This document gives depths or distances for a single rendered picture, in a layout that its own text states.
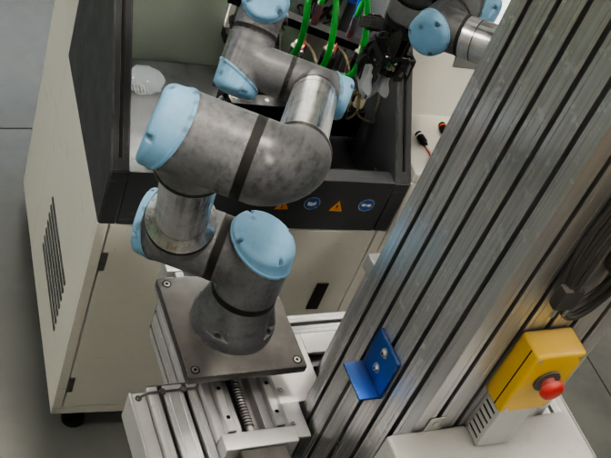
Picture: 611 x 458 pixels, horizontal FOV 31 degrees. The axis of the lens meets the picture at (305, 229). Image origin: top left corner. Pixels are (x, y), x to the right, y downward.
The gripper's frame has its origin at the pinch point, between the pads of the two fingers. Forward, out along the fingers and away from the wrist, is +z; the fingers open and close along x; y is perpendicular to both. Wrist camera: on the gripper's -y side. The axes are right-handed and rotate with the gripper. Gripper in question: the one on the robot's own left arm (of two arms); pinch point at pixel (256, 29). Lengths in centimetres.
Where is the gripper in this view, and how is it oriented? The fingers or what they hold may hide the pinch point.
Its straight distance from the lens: 210.8
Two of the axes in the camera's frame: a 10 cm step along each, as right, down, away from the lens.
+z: -0.9, 0.3, 10.0
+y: -0.2, 10.0, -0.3
